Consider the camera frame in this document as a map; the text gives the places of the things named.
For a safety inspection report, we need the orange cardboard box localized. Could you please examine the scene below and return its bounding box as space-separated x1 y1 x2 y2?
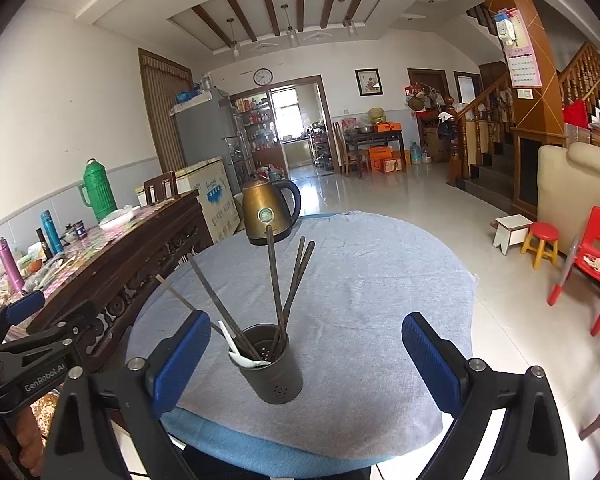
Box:
369 146 410 175

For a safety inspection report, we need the teal bottle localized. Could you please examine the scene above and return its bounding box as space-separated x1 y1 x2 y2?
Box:
40 210 64 256

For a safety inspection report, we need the person's left hand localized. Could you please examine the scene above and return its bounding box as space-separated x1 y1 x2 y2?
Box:
17 402 44 478

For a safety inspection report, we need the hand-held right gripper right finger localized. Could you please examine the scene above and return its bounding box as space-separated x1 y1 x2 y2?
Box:
401 312 571 480

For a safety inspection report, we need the white chest freezer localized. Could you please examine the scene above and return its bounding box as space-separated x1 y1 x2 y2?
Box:
135 156 241 246

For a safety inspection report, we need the carved wooden sideboard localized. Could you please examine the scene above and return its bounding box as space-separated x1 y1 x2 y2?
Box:
10 190 216 376

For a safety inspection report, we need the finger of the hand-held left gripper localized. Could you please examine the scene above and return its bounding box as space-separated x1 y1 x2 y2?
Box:
0 300 98 357
0 289 47 346

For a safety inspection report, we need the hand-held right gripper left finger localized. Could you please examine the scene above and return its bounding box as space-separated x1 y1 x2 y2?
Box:
40 310 212 480

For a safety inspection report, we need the grey metal utensil holder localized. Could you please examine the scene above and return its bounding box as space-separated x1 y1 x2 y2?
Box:
228 324 304 404

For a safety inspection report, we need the white step stool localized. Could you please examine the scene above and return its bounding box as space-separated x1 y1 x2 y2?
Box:
492 214 534 256

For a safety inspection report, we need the grey refrigerator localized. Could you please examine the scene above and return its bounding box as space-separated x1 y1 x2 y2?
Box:
172 89 246 233

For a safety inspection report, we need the grey tablecloth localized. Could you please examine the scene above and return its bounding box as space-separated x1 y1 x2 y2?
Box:
126 211 477 463

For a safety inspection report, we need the golden patterned bag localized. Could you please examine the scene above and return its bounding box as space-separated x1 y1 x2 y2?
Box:
32 390 61 436

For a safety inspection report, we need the wooden dining chair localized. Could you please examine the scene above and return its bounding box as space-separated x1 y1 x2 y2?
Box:
333 121 368 177

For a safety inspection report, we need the white plastic bag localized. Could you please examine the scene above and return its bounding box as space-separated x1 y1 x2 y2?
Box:
99 206 136 231

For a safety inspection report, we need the golden electric kettle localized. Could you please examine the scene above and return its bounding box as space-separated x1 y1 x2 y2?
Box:
241 172 302 246

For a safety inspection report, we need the red and yellow stool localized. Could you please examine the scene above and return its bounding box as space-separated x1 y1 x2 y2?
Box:
520 221 561 271

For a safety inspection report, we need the kitchen shelf with bottles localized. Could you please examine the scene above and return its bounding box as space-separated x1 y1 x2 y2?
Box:
232 95 276 168

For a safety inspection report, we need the framed picture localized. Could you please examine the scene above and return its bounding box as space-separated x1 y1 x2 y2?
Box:
354 68 384 97

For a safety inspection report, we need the purple bottle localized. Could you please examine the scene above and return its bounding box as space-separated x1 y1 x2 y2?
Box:
0 237 26 295

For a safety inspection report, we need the wall calendar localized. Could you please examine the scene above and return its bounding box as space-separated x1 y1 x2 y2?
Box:
502 9 543 90

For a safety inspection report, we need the pink checkered cloth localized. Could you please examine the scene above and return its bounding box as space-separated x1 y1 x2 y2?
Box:
0 200 181 291

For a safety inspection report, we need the dark wooden dining table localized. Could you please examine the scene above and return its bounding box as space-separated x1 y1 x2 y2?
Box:
342 130 406 176

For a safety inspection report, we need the red cloth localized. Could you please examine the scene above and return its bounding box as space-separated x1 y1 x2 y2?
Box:
562 100 591 128

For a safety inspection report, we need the striped brown curtain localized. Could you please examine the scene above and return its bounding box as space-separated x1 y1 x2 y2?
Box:
138 48 193 176

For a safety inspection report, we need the dark chopstick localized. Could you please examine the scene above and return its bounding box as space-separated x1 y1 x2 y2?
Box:
282 240 316 346
277 236 307 346
154 274 226 337
188 254 261 360
265 225 284 348

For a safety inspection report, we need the beige sofa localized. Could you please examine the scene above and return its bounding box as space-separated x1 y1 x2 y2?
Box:
536 142 600 261

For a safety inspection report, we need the green thermos flask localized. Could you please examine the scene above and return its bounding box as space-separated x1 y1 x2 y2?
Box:
77 159 118 223

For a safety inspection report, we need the white ceramic spoon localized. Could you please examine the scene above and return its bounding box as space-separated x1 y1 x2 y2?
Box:
228 350 272 368
218 320 253 362

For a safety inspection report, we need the wooden stair railing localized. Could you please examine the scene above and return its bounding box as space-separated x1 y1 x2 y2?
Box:
447 72 513 186

